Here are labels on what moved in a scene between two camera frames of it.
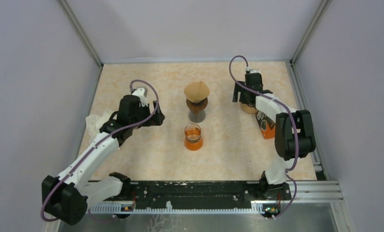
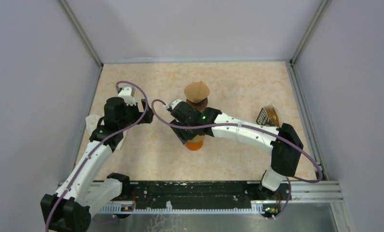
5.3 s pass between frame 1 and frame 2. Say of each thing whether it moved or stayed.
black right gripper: moved
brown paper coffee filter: stayed
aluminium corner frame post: stayed
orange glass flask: stayed
